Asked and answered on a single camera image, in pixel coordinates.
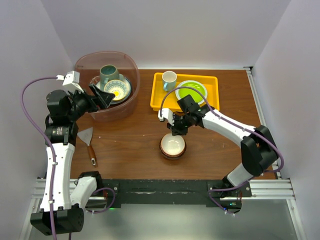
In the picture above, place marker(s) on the wooden handled metal scraper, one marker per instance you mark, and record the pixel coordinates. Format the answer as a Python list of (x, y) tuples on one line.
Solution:
[(86, 137)]

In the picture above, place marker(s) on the lime green small plate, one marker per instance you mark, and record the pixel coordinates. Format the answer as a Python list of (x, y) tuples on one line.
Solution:
[(191, 91)]

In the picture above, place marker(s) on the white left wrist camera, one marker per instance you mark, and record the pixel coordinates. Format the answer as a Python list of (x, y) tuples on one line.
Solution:
[(71, 81)]

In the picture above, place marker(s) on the yellow plastic tray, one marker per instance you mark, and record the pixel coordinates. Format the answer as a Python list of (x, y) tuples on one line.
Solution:
[(157, 93)]

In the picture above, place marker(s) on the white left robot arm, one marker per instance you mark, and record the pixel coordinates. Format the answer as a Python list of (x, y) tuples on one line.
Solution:
[(62, 210)]

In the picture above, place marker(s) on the beige black rimmed bowl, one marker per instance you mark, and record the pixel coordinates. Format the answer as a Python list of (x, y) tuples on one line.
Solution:
[(172, 149)]

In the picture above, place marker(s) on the yellow rimmed bowl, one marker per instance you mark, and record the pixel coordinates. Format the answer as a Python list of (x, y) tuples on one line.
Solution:
[(116, 87)]

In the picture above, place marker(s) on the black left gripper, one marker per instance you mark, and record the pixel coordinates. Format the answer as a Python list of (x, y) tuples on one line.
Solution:
[(102, 98)]

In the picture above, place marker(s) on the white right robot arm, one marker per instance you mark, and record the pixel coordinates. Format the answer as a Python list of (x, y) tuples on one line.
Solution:
[(258, 149)]

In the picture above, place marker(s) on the teal glazed mug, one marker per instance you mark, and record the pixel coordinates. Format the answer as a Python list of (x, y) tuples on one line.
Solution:
[(107, 73)]

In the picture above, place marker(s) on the aluminium frame rail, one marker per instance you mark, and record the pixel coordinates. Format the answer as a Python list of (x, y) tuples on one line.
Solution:
[(275, 189)]

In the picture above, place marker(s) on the white scalloped plate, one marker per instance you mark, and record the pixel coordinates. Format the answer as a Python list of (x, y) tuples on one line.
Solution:
[(177, 95)]

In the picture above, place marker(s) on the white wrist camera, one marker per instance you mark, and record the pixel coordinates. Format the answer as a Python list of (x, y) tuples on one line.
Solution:
[(165, 114), (71, 81)]

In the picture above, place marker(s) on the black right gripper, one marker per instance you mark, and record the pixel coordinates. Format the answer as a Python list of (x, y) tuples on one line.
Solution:
[(175, 130)]

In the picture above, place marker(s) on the light blue ceramic mug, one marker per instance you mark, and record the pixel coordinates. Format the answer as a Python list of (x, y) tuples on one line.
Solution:
[(169, 79)]

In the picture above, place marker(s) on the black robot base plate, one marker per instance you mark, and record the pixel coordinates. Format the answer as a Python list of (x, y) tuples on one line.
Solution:
[(168, 192)]

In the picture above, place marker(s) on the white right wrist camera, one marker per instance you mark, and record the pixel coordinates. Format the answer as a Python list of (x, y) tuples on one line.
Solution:
[(165, 114)]

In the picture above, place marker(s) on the transparent pink plastic bin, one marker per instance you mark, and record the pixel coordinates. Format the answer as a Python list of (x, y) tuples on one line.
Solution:
[(89, 68)]

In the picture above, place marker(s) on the mint green divided dish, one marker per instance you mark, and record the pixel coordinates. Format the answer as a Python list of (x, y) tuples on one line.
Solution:
[(121, 77)]

